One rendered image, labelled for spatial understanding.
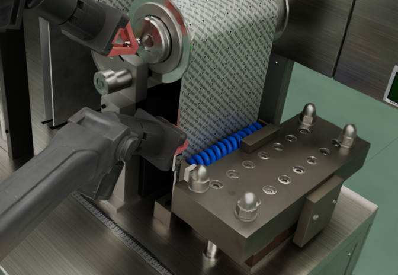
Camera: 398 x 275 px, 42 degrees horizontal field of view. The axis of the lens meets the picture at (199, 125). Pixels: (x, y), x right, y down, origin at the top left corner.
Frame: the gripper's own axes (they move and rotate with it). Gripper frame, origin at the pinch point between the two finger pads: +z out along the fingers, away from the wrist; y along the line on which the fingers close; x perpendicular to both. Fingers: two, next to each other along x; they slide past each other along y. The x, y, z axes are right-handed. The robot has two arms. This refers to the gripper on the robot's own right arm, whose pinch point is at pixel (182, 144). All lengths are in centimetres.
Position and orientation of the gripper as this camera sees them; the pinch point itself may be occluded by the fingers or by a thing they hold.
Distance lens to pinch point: 91.7
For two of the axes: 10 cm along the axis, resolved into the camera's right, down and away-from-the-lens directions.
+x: 4.4, -8.8, -1.5
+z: 5.4, 1.3, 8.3
